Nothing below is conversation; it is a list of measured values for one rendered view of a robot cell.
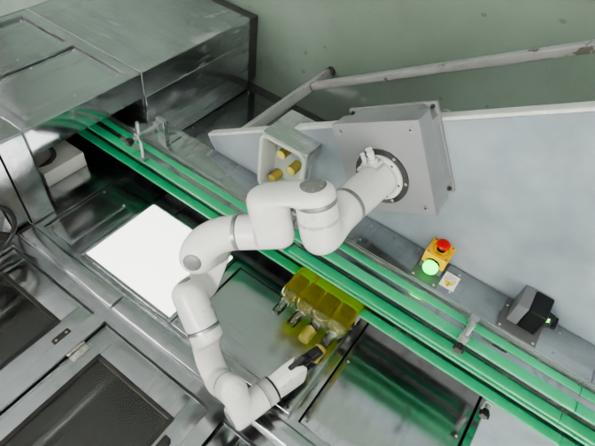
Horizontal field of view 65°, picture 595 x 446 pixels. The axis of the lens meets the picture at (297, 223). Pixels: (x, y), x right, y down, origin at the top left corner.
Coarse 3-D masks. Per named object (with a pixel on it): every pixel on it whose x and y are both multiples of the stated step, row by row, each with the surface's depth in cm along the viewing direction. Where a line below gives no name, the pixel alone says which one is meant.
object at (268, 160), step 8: (264, 136) 145; (264, 144) 148; (280, 144) 142; (264, 152) 151; (272, 152) 155; (296, 152) 140; (264, 160) 154; (272, 160) 158; (280, 160) 158; (288, 160) 155; (304, 160) 140; (264, 168) 157; (272, 168) 161; (280, 168) 160; (304, 168) 142; (264, 176) 160; (288, 176) 160; (296, 176) 158; (304, 176) 146
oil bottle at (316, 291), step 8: (320, 280) 148; (312, 288) 146; (320, 288) 146; (328, 288) 147; (304, 296) 144; (312, 296) 144; (320, 296) 144; (296, 304) 143; (304, 304) 142; (312, 304) 142; (304, 312) 142
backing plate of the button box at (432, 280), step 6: (420, 258) 142; (450, 264) 141; (414, 270) 138; (420, 270) 139; (444, 270) 140; (414, 276) 137; (420, 276) 137; (426, 276) 137; (432, 276) 138; (438, 276) 138; (426, 282) 136; (432, 282) 136; (438, 282) 136
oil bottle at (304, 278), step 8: (304, 272) 149; (312, 272) 150; (296, 280) 147; (304, 280) 147; (312, 280) 148; (288, 288) 145; (296, 288) 145; (304, 288) 145; (288, 296) 143; (296, 296) 143
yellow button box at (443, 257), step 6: (432, 246) 136; (426, 252) 135; (432, 252) 135; (438, 252) 135; (444, 252) 135; (450, 252) 135; (426, 258) 136; (438, 258) 134; (444, 258) 134; (450, 258) 134; (420, 264) 139; (444, 264) 133; (438, 270) 136
